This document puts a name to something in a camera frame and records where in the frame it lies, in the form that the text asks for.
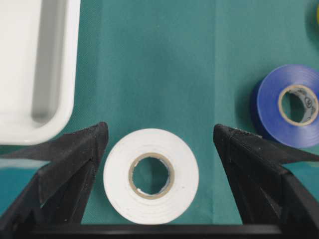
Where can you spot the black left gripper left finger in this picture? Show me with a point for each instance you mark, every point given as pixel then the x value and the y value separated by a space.
pixel 50 183

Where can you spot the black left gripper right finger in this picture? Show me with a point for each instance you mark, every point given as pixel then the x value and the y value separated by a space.
pixel 265 191

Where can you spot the blue tape roll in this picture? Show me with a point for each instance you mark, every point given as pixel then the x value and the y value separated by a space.
pixel 285 106

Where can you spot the yellow tape roll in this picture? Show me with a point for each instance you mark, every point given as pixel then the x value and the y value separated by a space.
pixel 314 15

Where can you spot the white tape roll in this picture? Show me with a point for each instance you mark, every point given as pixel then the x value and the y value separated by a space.
pixel 151 176

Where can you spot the white plastic case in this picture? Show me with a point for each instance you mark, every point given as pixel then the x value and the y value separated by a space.
pixel 38 55

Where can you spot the green table cloth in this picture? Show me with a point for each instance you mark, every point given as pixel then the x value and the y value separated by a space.
pixel 184 66

